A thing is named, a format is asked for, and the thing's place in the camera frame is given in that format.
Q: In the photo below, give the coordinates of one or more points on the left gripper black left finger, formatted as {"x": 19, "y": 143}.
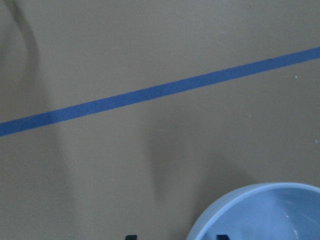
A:
{"x": 131, "y": 237}

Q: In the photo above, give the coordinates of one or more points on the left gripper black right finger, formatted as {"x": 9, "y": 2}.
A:
{"x": 222, "y": 237}

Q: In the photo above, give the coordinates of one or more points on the blue bowl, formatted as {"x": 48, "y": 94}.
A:
{"x": 264, "y": 211}

